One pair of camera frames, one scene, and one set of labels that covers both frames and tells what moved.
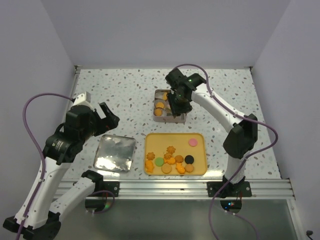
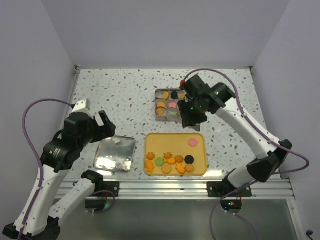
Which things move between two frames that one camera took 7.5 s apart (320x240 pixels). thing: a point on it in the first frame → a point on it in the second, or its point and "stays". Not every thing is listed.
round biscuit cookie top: [159, 104] stays
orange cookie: [164, 96] stays
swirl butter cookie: [171, 149] → [167, 155]
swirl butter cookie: [150, 156] stays
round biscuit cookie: [158, 112] stays
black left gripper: [110, 122] → [107, 130]
